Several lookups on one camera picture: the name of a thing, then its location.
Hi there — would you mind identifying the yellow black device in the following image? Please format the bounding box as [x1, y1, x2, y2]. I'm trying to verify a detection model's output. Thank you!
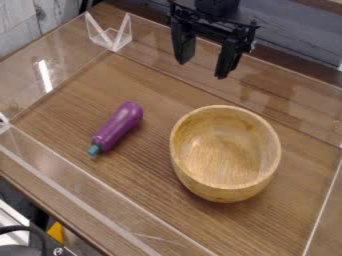
[25, 223, 80, 256]

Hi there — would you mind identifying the brown wooden bowl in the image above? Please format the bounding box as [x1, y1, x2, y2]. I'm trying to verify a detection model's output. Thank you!
[169, 105, 281, 203]

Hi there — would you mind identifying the clear acrylic corner bracket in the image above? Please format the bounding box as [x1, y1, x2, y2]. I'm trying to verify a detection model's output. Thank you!
[84, 13, 132, 52]

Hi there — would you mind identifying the clear acrylic tray wall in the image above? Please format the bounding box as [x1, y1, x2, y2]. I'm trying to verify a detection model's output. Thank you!
[0, 7, 342, 256]

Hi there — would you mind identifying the purple toy eggplant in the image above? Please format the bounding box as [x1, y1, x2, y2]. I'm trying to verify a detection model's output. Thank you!
[88, 101, 143, 156]

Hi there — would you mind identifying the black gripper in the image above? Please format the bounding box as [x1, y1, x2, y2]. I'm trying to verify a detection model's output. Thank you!
[168, 0, 259, 79]

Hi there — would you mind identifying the black cable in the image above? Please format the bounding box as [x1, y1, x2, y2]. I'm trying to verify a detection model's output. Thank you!
[0, 225, 49, 256]

